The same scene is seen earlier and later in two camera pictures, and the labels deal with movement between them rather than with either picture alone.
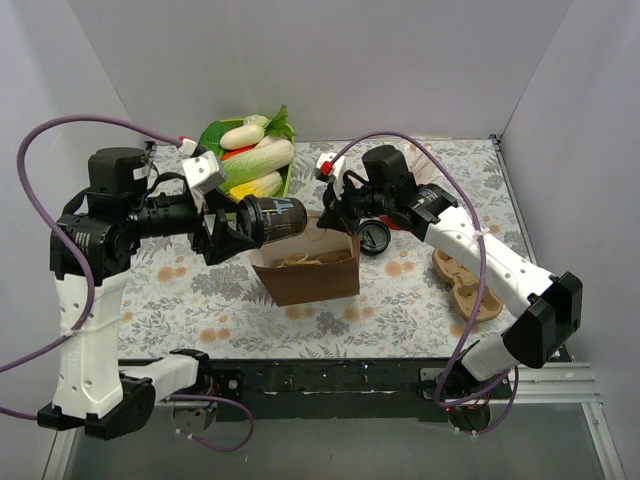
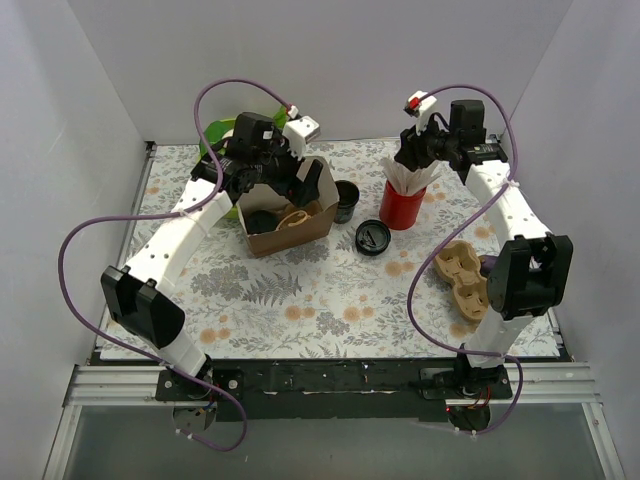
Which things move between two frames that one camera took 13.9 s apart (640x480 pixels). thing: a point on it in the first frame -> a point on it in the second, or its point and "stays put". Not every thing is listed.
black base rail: x=325 y=389 stays put
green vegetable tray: x=210 y=141 stays put
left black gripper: x=208 y=228 -> x=292 y=170
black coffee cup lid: x=373 y=235 stays put
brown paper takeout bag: x=314 y=264 -> x=297 y=226
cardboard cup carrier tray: x=466 y=288 stays put
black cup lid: x=249 y=218 -> x=261 y=221
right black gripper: x=341 y=209 -> x=415 y=148
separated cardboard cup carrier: x=318 y=259 -> x=309 y=222
